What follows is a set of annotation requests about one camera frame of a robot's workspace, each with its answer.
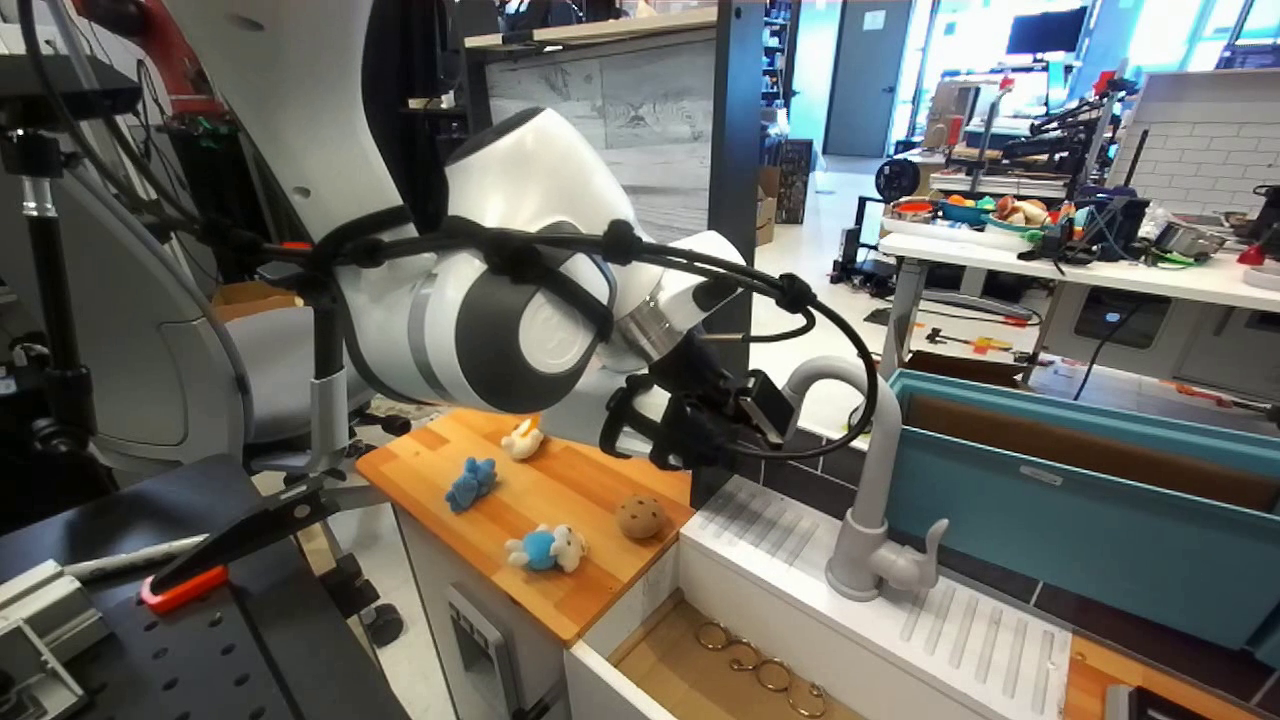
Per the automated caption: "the wooden toy kitchen counter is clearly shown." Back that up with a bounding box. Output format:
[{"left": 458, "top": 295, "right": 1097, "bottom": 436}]
[{"left": 354, "top": 413, "right": 690, "bottom": 720}]

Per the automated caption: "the white cluttered work table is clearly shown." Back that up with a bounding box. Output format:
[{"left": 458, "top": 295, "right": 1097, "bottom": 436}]
[{"left": 874, "top": 215, "right": 1280, "bottom": 393}]

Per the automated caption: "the teal storage bin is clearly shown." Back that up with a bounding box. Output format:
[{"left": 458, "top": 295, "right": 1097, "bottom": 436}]
[{"left": 886, "top": 374, "right": 1280, "bottom": 665}]

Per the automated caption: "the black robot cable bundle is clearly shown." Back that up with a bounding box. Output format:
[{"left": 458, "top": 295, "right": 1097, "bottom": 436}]
[{"left": 256, "top": 203, "right": 881, "bottom": 468}]

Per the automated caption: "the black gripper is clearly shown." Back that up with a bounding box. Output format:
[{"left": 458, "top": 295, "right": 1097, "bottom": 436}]
[{"left": 599, "top": 342, "right": 790, "bottom": 474}]

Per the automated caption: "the grey office chair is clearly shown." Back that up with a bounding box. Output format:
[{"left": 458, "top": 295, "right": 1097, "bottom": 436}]
[{"left": 52, "top": 174, "right": 362, "bottom": 492}]

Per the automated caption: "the whitewashed wood back panel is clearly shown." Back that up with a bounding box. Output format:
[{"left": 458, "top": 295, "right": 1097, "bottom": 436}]
[{"left": 463, "top": 0, "right": 765, "bottom": 255}]

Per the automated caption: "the white toy sink basin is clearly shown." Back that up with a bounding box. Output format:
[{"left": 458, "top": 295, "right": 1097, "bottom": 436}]
[{"left": 564, "top": 479, "right": 1071, "bottom": 720}]

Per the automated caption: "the black camera stand pole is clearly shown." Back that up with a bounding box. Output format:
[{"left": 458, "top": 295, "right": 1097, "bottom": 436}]
[{"left": 0, "top": 58, "right": 141, "bottom": 454}]

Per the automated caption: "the brown toy cookie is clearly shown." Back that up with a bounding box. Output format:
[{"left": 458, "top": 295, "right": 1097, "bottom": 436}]
[{"left": 617, "top": 495, "right": 669, "bottom": 545}]

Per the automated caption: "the black clamp with orange tip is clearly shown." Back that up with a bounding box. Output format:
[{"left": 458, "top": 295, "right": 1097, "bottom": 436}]
[{"left": 141, "top": 489, "right": 341, "bottom": 616}]

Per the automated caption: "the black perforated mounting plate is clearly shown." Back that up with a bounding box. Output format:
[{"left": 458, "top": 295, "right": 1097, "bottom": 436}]
[{"left": 0, "top": 462, "right": 409, "bottom": 720}]

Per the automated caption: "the silver aluminium bracket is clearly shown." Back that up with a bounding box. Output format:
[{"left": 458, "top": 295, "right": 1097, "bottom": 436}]
[{"left": 0, "top": 560, "right": 107, "bottom": 720}]

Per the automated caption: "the grey sink faucet spout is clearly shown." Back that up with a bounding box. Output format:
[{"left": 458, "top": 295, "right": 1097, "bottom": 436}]
[{"left": 782, "top": 358, "right": 948, "bottom": 602}]

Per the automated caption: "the blue and white plush toy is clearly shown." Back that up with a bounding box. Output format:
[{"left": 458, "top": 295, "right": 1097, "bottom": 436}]
[{"left": 502, "top": 523, "right": 587, "bottom": 571}]

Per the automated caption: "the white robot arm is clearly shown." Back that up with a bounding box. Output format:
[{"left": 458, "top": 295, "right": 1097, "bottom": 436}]
[{"left": 171, "top": 0, "right": 795, "bottom": 468}]

